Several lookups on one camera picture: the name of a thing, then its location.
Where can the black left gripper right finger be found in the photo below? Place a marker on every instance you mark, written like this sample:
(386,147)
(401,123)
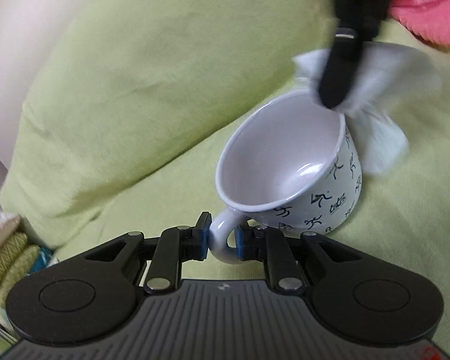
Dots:
(353,294)

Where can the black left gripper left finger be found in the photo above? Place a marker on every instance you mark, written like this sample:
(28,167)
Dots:
(93,294)

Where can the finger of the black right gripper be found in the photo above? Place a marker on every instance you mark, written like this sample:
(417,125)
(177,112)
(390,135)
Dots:
(358,22)

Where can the white paper towel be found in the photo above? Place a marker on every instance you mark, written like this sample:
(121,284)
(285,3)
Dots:
(387,74)

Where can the white mug with black figures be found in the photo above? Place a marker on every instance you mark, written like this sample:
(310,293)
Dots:
(292,165)

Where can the blue patterned package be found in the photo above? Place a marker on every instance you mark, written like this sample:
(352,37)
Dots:
(44,259)

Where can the light green bed sheet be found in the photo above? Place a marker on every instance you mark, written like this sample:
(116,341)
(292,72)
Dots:
(227,311)

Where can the light green pillow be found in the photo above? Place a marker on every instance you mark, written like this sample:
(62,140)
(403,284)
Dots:
(124,123)

